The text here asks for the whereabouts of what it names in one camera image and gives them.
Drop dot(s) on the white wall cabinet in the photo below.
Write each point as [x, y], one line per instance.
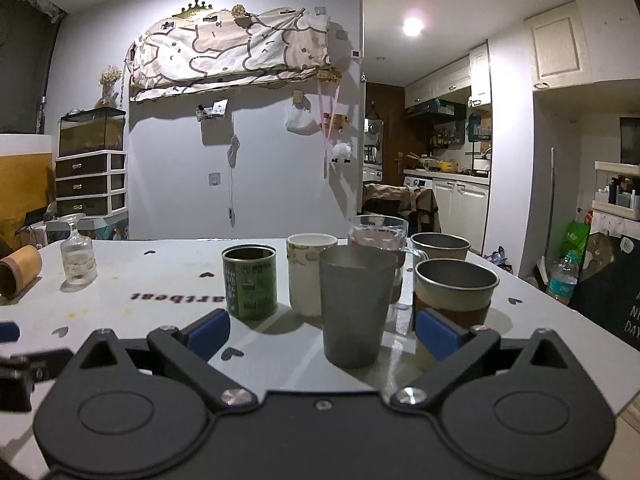
[557, 45]

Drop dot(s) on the chair with brown cloth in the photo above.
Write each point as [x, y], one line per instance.
[395, 205]

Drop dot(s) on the white patterned mug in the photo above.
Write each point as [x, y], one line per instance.
[302, 280]

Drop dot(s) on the bamboo cup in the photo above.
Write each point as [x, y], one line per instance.
[20, 270]

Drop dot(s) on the glass fish tank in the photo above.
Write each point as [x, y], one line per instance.
[92, 132]

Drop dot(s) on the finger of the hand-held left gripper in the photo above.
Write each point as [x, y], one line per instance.
[7, 332]
[40, 361]

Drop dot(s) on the plastic water bottle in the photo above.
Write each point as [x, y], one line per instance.
[562, 280]

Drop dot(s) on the white drawer unit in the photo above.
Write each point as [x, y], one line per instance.
[85, 185]

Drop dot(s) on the clear wine glass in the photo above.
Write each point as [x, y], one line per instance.
[78, 260]

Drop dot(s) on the grey metal tumbler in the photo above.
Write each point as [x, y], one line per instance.
[356, 310]

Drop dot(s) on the white mop pole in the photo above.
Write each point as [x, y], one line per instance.
[550, 200]

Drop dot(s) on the white washing machine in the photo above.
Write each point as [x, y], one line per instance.
[417, 182]

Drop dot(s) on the black chalkboard sign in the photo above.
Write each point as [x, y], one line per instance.
[607, 290]

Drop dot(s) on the green tin can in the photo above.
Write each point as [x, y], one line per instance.
[250, 285]

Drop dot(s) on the gold crown ornament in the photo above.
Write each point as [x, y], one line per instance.
[192, 10]

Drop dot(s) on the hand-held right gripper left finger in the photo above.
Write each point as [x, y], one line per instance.
[209, 332]

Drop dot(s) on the clear glass mug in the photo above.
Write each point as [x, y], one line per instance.
[380, 234]

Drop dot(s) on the dried flower bunch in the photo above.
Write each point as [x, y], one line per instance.
[107, 85]

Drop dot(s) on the white hanging bag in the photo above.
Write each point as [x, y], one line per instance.
[302, 121]

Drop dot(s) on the printed blanket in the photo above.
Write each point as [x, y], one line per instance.
[225, 50]

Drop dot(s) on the metal cup with brown sleeve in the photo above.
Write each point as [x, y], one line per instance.
[452, 292]

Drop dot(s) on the white storage shelf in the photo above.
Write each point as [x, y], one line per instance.
[617, 190]

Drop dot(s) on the plain metal cup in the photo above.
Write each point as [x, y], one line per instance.
[441, 251]

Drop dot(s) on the yellow board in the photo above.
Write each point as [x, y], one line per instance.
[25, 185]

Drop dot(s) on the round ceiling light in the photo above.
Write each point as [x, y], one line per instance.
[413, 26]

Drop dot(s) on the white kitchen base cabinet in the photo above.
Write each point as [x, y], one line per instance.
[460, 210]

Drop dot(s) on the white plush toy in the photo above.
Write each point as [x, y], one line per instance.
[341, 151]

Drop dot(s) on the green shopping bag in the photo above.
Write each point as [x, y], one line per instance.
[576, 240]

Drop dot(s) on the yellow cooking pot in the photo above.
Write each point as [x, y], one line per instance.
[448, 166]

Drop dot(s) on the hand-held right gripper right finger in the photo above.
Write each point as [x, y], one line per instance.
[439, 336]

